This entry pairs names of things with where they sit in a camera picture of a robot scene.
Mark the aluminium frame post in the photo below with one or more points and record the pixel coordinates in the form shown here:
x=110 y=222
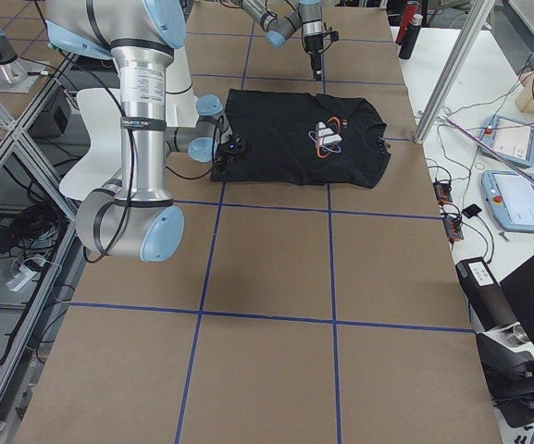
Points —
x=462 y=46

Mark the red water bottle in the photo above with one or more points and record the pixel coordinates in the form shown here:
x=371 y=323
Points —
x=410 y=9

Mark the brown cardboard box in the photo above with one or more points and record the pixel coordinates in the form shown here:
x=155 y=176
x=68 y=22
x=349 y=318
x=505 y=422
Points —
x=487 y=305

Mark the black monitor stand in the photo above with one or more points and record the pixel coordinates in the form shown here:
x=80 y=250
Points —
x=510 y=374

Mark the black graphic t-shirt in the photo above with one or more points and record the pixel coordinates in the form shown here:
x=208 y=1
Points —
x=306 y=139

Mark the near teach pendant tablet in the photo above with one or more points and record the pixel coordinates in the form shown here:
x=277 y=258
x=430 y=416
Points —
x=510 y=199

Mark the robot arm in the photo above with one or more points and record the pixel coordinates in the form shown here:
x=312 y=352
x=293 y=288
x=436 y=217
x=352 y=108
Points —
x=306 y=17
x=132 y=214

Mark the green tipped stand rod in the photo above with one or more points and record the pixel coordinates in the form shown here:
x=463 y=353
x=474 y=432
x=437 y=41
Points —
x=488 y=151

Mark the black water bottle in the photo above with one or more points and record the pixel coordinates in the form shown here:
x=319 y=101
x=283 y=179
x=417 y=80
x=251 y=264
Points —
x=410 y=37

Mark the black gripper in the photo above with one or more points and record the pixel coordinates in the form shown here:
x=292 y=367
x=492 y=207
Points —
x=313 y=44
x=224 y=159

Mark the far teach pendant tablet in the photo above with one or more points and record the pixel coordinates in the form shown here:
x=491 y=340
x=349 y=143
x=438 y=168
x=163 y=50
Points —
x=510 y=138

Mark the white plastic chair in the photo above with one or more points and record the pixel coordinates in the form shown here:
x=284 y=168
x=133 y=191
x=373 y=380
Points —
x=102 y=121

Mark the teach pendant tablet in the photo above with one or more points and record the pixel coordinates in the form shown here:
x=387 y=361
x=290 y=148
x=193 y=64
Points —
x=510 y=199
x=510 y=138

